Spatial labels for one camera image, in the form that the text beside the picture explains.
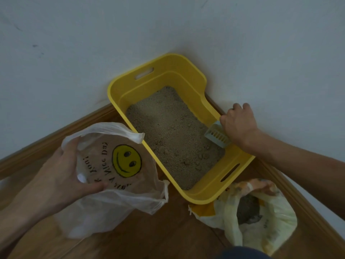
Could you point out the person's left hand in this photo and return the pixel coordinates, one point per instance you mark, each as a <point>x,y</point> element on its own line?
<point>54,183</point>

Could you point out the yellow plastic litter box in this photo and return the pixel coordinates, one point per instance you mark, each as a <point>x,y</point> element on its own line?
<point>172,70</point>

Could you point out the person's dark blue clothing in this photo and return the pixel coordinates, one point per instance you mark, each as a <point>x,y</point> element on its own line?
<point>241,253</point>

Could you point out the wooden baseboard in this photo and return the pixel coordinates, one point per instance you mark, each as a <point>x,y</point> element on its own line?
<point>54,137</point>
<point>302,204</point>

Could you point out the white plastic litter scoop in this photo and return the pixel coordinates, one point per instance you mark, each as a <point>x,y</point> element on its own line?
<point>215,135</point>

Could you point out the beige cat litter sand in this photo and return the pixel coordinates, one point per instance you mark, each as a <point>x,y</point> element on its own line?
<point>169,132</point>

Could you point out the person's right hand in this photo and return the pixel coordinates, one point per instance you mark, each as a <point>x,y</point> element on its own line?
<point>240,126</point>

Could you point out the person's right thumb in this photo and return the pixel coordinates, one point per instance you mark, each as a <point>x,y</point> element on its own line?
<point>224,123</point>

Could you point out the person's right forearm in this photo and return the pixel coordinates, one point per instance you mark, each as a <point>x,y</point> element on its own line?
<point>302,164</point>

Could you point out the person's left forearm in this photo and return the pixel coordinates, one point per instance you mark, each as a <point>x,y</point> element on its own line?
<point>18,221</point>

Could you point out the person's left thumb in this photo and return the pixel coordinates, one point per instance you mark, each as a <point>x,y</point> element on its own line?
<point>93,187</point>

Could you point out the clear smiley face plastic bag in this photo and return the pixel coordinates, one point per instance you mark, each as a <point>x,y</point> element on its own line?
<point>113,202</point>

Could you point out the grey litter clump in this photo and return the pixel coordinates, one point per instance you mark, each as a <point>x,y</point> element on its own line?
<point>248,210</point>

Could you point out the yellow white litter bag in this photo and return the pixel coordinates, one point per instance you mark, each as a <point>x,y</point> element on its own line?
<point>275,221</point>

